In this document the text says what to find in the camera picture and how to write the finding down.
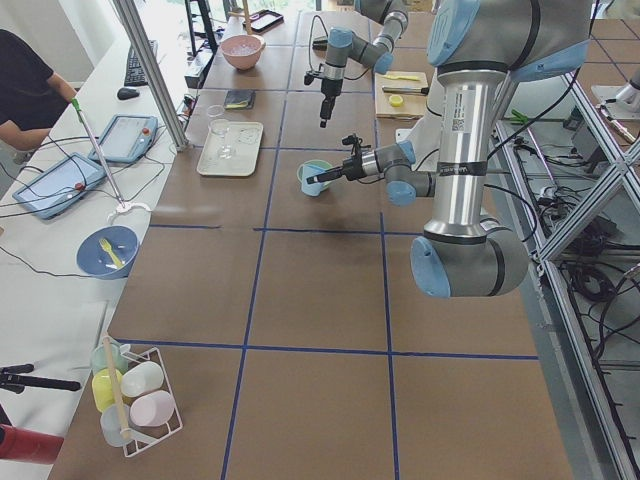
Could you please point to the pink bowl with ice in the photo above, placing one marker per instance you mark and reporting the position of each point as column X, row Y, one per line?
column 243, row 51

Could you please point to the blue bowl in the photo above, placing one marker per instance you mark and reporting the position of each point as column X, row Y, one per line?
column 92, row 260

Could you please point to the half lemon slice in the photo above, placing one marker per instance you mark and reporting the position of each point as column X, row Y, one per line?
column 396, row 100

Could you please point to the wooden cutting board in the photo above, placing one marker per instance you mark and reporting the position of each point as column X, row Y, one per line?
column 413, row 106

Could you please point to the metal muddler black cap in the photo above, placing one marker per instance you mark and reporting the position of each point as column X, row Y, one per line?
column 423, row 91

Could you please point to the yellow plastic knife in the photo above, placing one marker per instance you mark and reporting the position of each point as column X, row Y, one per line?
column 402, row 77

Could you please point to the cream serving tray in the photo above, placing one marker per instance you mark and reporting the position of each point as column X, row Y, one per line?
column 245, row 137

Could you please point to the dark tray with glasses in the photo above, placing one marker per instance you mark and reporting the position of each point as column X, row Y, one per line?
column 264, row 20

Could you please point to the clear wine glass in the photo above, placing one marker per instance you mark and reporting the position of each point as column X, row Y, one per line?
column 219, row 128

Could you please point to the clear glass coaster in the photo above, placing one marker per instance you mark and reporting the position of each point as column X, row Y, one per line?
column 215, row 111

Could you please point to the black keyboard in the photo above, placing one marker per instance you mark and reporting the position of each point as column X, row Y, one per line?
column 134, row 72

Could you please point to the far blue teach pendant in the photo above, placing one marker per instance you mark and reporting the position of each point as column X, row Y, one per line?
column 128, row 137

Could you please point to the blue teach pendant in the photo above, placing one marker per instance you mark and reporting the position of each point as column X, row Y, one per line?
column 128, row 137
column 57, row 188

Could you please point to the black computer mouse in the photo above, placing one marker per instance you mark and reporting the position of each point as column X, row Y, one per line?
column 127, row 93

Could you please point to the reacher grabber stick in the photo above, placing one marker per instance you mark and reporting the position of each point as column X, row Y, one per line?
column 123, row 206

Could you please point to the yellow plastic fork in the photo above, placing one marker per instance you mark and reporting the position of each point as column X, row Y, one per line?
column 108, row 249

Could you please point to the white plastic cup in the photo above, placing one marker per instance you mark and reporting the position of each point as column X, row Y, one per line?
column 143, row 378

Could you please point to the near blue teach pendant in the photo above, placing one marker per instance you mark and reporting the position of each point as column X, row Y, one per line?
column 57, row 188

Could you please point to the pink plastic cup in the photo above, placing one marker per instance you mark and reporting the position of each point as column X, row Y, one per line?
column 152, row 409

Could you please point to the person in black shirt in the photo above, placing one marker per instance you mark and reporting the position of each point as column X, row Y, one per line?
column 33, row 95

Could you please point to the green plastic cup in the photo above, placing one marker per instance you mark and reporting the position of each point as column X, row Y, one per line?
column 98, row 359

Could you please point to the yellow plastic cup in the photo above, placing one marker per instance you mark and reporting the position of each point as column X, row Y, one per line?
column 102, row 390

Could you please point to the clear plastic cup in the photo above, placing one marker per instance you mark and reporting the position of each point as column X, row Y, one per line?
column 111, row 428

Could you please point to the black tripod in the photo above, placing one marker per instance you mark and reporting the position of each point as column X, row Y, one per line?
column 17, row 378

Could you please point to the red cylinder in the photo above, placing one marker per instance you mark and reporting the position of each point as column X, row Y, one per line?
column 29, row 446

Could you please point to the aluminium frame post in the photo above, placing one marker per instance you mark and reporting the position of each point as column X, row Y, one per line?
column 130, row 19

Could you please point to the white wire cup rack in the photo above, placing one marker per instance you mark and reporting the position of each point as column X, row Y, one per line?
column 143, row 438

